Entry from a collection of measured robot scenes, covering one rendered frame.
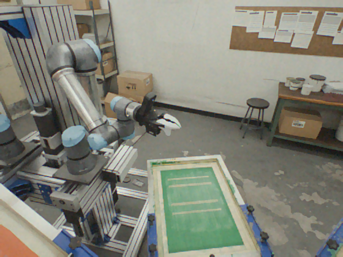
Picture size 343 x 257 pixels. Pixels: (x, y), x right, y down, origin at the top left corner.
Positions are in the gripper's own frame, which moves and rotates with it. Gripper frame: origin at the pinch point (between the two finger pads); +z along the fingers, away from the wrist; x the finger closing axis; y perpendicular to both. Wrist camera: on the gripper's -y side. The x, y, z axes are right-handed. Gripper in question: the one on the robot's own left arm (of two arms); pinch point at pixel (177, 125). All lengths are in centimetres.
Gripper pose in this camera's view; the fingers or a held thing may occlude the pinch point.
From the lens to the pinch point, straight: 77.1
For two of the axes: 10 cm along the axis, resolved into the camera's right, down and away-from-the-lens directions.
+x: -6.2, 5.2, -5.8
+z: 7.8, 3.3, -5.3
